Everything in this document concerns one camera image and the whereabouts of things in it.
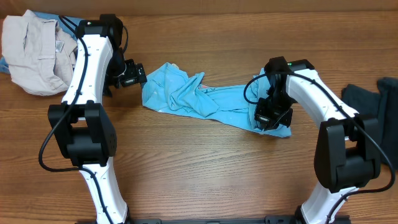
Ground light blue printed t-shirt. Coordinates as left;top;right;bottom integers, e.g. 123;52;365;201
142;62;292;138

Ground beige pants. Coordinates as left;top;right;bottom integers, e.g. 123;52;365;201
1;10;77;96

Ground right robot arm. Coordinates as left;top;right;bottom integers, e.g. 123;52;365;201
254;57;381;223

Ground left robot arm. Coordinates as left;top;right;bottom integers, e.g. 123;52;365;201
39;14;147;223

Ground black folded garment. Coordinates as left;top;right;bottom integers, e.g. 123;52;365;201
341;77;397;169

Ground blue denim jeans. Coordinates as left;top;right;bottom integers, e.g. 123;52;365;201
1;11;82;74

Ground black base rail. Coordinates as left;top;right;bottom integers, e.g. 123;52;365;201
127;215;295;224

